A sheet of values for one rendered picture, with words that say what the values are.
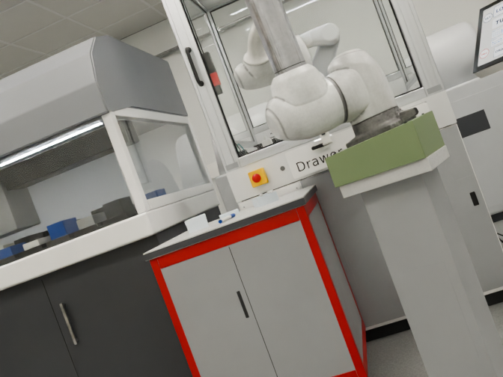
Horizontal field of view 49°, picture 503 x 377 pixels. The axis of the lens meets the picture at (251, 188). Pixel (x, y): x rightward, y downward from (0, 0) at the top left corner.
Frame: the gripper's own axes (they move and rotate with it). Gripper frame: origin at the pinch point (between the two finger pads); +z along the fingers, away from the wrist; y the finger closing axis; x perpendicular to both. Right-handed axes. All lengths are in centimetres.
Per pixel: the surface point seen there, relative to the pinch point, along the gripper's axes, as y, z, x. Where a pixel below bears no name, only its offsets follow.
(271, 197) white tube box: 11.5, 12.7, 28.9
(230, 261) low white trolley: -19, 28, 45
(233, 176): 40, -1, 47
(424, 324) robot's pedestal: -36, 63, -10
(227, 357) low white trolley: -19, 61, 59
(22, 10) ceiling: 205, -189, 200
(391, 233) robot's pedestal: -36, 34, -10
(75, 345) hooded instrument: 22, 47, 141
